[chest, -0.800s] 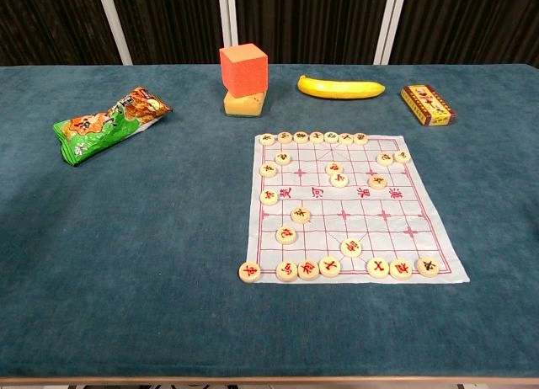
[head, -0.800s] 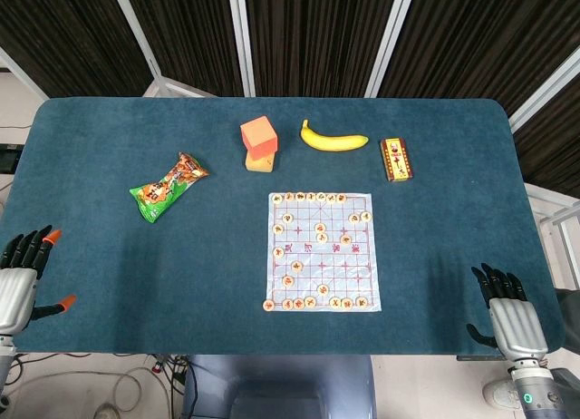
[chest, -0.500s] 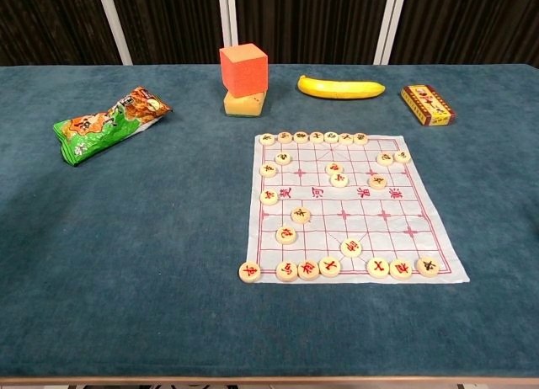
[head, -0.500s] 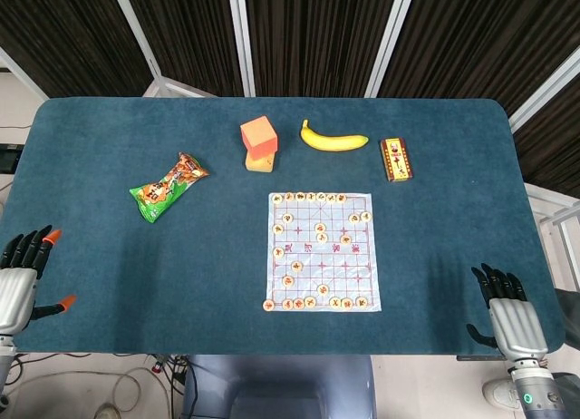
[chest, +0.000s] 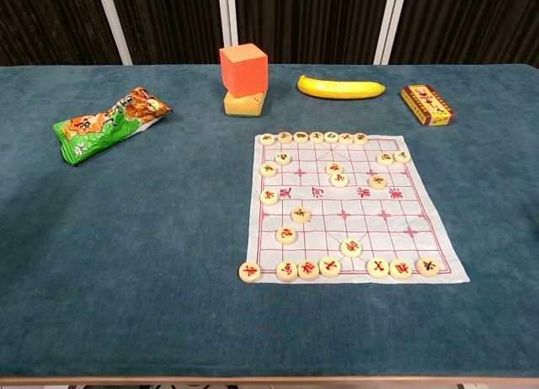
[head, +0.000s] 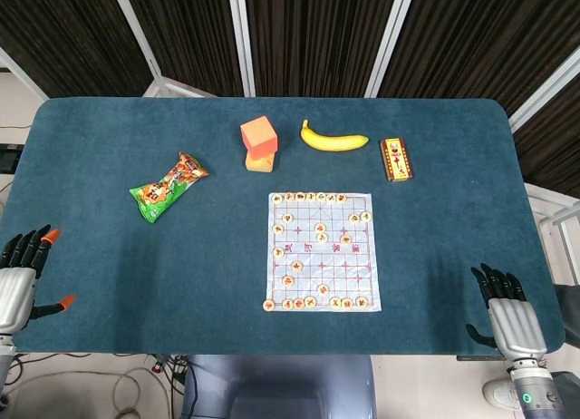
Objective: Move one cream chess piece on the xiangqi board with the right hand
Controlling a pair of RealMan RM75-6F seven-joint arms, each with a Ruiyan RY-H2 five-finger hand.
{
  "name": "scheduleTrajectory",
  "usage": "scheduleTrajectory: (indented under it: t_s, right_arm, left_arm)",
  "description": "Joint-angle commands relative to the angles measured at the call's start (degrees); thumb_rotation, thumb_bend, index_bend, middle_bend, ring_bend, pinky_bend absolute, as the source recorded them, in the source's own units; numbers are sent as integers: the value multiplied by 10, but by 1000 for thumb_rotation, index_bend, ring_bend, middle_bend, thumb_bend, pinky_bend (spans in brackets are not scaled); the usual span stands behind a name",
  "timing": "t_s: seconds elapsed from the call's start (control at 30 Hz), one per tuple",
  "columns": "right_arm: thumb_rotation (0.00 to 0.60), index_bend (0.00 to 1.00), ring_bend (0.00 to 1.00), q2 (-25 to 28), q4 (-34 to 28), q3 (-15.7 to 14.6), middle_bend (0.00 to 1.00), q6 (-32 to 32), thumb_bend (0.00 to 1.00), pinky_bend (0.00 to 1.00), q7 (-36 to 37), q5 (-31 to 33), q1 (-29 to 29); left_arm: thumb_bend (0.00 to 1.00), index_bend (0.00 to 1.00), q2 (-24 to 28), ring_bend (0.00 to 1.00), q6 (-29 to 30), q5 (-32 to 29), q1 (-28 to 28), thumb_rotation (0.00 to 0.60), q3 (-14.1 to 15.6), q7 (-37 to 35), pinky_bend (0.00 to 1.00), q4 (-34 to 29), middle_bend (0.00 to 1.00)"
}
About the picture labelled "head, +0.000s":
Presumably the green orange snack bag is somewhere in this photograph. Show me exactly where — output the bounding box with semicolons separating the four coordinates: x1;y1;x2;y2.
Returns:
129;151;210;224

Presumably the white frame foot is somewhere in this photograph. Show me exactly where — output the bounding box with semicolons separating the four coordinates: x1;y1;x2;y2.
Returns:
142;76;218;98

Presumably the yellow sponge block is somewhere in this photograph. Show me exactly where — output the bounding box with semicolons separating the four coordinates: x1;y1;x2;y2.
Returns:
244;150;276;172

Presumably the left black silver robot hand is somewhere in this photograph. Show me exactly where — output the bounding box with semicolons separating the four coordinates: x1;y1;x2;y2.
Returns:
0;225;77;336

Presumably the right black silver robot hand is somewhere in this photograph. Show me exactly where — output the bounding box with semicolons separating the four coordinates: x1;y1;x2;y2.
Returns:
465;262;548;364

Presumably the blue felt table cover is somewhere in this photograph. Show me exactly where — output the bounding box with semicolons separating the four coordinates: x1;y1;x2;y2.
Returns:
0;96;566;357

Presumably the white metal rack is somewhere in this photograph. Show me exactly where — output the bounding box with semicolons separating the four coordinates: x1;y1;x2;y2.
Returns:
525;182;580;275

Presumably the yellow banana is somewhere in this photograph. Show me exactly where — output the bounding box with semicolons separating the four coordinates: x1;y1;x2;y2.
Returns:
300;119;370;152

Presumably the white paper chess board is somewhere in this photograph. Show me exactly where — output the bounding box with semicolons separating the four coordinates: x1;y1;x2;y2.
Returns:
264;191;382;312

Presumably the black floor device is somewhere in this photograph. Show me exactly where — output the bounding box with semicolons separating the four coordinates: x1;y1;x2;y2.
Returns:
0;142;23;174

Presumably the black cable bundle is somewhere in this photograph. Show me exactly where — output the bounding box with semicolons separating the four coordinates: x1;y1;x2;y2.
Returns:
151;354;196;419

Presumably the white floor cable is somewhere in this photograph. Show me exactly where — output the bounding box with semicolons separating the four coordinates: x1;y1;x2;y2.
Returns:
0;366;176;419

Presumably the red yellow card box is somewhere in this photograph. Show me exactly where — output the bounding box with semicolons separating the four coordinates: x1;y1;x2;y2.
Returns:
379;137;415;182

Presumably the white shoe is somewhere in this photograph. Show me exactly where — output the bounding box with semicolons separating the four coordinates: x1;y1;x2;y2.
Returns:
481;377;518;410

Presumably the blue grey robot torso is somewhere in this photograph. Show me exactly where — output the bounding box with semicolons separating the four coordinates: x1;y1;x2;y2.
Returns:
180;354;378;419

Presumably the white frame pole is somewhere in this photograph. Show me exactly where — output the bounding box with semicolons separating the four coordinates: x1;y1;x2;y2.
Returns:
0;46;49;102
507;46;580;132
227;0;256;97
110;0;169;87
364;0;418;98

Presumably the black partition panel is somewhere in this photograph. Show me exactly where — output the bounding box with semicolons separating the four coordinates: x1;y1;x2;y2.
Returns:
0;0;153;98
122;0;246;97
244;0;400;98
378;0;580;116
514;72;580;196

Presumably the orange foam cube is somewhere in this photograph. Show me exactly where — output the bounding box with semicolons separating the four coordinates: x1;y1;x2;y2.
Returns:
239;115;279;161

